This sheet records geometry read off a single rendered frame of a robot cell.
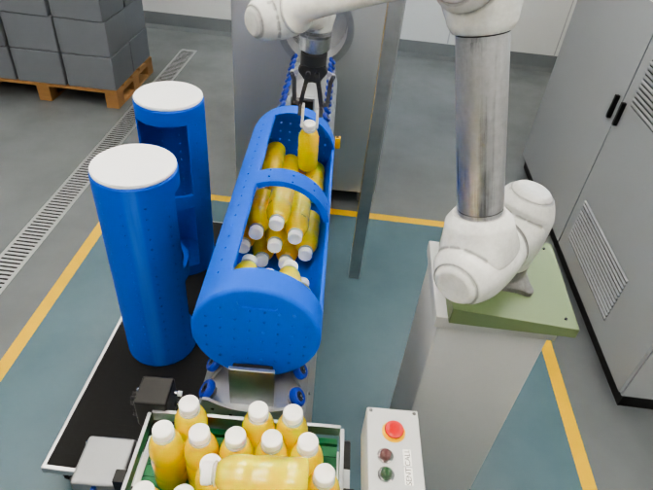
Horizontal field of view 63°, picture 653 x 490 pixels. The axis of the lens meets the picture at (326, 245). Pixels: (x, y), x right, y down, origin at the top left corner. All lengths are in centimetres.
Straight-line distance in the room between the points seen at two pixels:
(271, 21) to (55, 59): 355
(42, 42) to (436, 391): 397
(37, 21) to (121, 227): 305
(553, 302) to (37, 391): 206
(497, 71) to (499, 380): 92
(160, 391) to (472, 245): 73
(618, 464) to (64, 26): 437
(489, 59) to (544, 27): 534
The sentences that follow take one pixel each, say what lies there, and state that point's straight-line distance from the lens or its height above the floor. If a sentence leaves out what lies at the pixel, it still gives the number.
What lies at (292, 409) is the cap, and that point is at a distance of 109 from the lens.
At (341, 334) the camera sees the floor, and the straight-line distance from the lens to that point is 266.
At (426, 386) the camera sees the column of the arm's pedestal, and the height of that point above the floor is 69.
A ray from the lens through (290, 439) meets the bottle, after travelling 111.
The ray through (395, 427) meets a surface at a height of 111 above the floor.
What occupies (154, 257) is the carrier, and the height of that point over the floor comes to 74.
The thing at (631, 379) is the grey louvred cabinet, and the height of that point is 19.
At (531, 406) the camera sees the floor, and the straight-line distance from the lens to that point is 265.
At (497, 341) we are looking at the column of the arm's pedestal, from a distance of 153.
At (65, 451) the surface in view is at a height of 15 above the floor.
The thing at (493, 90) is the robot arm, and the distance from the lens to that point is 108.
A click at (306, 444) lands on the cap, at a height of 108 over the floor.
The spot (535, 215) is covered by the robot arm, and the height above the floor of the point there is 130.
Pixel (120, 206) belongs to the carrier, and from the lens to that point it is 182.
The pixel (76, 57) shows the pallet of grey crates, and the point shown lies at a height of 38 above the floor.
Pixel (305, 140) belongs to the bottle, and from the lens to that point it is 168.
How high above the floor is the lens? 199
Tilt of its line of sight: 39 degrees down
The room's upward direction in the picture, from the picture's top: 6 degrees clockwise
